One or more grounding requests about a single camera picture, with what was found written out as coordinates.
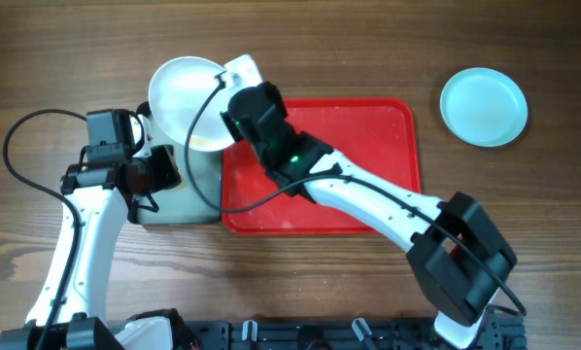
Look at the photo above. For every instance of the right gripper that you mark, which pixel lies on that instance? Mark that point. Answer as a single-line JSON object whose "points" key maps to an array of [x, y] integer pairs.
{"points": [[229, 119]]}

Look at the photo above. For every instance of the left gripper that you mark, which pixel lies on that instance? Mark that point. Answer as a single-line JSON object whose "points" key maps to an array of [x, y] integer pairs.
{"points": [[163, 168]]}

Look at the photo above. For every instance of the white plate with stain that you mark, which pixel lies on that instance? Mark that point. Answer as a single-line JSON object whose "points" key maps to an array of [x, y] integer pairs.
{"points": [[177, 91]]}

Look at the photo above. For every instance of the light blue plate bottom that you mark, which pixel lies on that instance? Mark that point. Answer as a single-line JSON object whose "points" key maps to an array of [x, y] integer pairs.
{"points": [[484, 107]]}

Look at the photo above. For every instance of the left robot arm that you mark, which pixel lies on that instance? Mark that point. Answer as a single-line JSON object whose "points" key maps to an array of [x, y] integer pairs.
{"points": [[99, 195]]}

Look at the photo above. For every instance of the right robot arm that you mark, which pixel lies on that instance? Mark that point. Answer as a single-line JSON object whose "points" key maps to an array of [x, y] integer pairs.
{"points": [[459, 258]]}

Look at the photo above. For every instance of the red plastic tray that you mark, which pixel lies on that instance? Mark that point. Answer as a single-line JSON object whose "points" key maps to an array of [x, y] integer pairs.
{"points": [[377, 134]]}

